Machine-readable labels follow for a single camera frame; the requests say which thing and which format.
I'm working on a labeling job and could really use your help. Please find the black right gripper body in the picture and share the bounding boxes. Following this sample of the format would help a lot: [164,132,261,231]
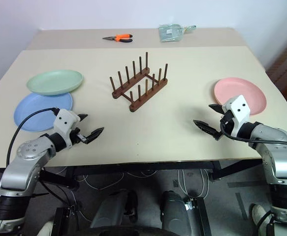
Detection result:
[220,110,238,136]

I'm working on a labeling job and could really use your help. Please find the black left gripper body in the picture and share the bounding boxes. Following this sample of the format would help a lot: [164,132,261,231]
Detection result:
[68,127,89,147]

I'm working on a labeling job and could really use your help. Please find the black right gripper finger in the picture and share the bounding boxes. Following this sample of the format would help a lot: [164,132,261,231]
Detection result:
[192,119,223,141]
[208,103,225,115]

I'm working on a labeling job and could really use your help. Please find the brown wooden dish rack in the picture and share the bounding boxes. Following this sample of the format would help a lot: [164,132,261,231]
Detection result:
[109,51,169,113]

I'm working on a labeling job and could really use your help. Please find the red plate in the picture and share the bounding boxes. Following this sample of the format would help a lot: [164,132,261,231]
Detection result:
[213,77,267,117]

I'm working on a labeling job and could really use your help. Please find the green plate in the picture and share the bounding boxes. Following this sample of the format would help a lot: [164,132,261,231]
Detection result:
[26,69,84,96]

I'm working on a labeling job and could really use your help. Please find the blue plate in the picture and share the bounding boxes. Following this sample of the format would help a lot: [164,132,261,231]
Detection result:
[13,91,74,133]

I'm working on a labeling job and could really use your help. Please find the dark rounded grey shape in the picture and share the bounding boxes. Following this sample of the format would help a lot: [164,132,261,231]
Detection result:
[90,188,138,232]
[160,190,192,236]

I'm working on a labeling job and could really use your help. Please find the clear green plastic bag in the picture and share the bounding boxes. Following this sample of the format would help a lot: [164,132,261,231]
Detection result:
[158,23,186,43]

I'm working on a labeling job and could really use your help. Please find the white shoe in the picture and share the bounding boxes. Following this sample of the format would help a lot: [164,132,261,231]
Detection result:
[251,204,272,228]

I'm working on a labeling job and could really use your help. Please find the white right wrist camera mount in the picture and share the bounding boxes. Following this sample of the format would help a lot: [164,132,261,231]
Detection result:
[221,95,254,137]

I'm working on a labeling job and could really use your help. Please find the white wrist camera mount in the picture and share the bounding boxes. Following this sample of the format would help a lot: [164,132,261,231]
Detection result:
[221,95,254,137]
[53,109,81,148]

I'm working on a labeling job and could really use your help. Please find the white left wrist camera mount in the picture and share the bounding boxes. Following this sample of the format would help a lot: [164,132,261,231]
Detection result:
[53,109,81,148]

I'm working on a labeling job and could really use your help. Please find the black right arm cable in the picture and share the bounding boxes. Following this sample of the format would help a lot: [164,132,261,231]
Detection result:
[219,121,287,148]

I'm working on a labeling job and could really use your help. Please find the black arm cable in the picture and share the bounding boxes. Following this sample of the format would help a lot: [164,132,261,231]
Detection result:
[6,107,60,168]
[219,121,287,148]

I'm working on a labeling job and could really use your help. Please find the white floor cable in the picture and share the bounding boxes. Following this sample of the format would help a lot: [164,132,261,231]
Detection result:
[177,169,211,200]
[78,171,159,190]

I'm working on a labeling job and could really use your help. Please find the black table frame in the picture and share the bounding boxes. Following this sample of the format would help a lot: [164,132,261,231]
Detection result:
[39,159,265,190]

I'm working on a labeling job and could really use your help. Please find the black floor cable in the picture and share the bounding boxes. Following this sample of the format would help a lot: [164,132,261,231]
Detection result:
[38,178,84,223]

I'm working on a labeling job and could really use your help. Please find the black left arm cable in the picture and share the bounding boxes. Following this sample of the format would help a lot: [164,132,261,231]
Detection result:
[6,107,60,168]

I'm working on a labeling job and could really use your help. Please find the black metal stand post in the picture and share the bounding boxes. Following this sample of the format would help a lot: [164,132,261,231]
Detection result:
[189,196,212,236]
[51,207,79,236]

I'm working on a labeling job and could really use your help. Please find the orange handled pliers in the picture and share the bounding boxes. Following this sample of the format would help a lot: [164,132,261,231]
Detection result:
[102,33,134,44]

